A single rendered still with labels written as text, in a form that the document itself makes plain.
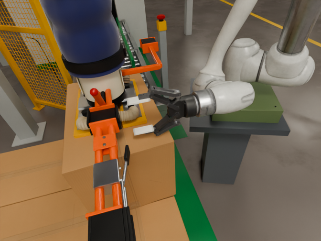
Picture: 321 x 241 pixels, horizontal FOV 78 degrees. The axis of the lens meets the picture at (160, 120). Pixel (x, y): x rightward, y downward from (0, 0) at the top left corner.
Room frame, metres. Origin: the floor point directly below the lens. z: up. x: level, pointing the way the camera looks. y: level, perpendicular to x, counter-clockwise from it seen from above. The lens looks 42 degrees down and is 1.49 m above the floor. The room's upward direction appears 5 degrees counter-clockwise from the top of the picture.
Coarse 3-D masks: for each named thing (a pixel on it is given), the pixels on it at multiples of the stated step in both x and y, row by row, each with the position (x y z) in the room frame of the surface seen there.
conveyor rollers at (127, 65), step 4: (124, 32) 3.02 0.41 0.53; (120, 36) 2.83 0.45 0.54; (120, 40) 2.67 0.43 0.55; (128, 40) 2.67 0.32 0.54; (128, 44) 2.50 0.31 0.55; (132, 52) 2.25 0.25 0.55; (128, 60) 2.05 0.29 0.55; (136, 60) 2.06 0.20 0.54; (124, 64) 2.02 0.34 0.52; (128, 64) 1.96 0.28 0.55; (136, 64) 1.96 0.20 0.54; (124, 68) 1.87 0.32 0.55; (128, 68) 1.87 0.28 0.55; (144, 80) 1.62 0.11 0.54; (148, 88) 1.46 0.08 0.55
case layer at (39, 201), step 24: (48, 144) 0.91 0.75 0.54; (0, 168) 0.75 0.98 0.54; (24, 168) 0.73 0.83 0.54; (48, 168) 0.72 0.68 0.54; (0, 192) 0.59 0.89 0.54; (24, 192) 0.57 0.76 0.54; (48, 192) 0.56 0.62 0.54; (72, 192) 0.55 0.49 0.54; (0, 216) 0.45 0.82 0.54; (24, 216) 0.44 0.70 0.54; (48, 216) 0.43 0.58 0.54; (72, 216) 0.42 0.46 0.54; (144, 216) 0.39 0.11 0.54; (168, 216) 0.38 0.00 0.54; (0, 240) 0.34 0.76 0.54; (24, 240) 0.34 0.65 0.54; (48, 240) 0.33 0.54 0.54; (72, 240) 0.32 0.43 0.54; (144, 240) 0.29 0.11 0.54; (168, 240) 0.29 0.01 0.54
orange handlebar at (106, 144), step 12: (156, 60) 0.86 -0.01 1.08; (132, 72) 0.79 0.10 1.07; (108, 96) 0.61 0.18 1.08; (96, 132) 0.42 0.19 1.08; (108, 132) 0.42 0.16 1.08; (96, 144) 0.37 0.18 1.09; (108, 144) 0.37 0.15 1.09; (96, 156) 0.33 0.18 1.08; (96, 192) 0.23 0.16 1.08; (120, 192) 0.23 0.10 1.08; (96, 204) 0.20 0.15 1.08
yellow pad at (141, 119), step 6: (126, 84) 0.83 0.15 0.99; (132, 84) 0.87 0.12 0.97; (126, 102) 0.72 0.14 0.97; (120, 108) 0.69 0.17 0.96; (126, 108) 0.68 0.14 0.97; (138, 108) 0.67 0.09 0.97; (144, 114) 0.63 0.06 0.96; (132, 120) 0.60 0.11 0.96; (138, 120) 0.60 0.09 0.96; (144, 120) 0.60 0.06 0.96; (126, 126) 0.58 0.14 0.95
